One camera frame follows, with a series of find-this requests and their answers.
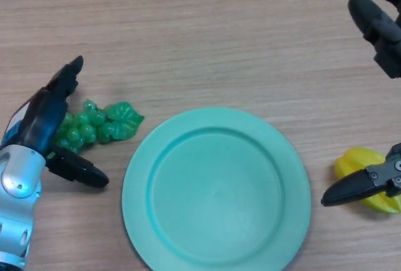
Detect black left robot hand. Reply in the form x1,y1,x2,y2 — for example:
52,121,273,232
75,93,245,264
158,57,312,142
1,55,110,189

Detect teal round plate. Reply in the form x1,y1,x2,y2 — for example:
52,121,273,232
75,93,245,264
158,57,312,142
121,106,312,271

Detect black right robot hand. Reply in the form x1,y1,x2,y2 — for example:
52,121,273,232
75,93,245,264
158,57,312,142
321,0,401,208

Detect yellow plastic starfruit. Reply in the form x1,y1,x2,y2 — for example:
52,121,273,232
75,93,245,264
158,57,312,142
334,147,401,215

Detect green plastic grape bunch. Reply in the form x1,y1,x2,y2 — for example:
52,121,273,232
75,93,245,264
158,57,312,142
55,98,145,154

